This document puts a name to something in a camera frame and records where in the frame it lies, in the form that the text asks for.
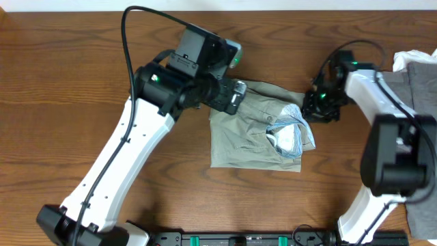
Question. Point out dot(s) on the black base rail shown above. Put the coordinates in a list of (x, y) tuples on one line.
[(302, 235)]

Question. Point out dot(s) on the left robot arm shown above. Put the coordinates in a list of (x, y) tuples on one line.
[(89, 215)]

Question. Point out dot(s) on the white crumpled cloth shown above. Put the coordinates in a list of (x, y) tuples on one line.
[(403, 58)]

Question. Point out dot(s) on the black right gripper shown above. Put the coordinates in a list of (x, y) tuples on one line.
[(309, 111)]

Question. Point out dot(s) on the khaki green shorts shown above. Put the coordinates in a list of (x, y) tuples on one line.
[(267, 132)]

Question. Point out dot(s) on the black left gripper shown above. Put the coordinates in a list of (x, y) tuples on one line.
[(235, 97)]

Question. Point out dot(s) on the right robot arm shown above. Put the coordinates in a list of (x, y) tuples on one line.
[(398, 165)]

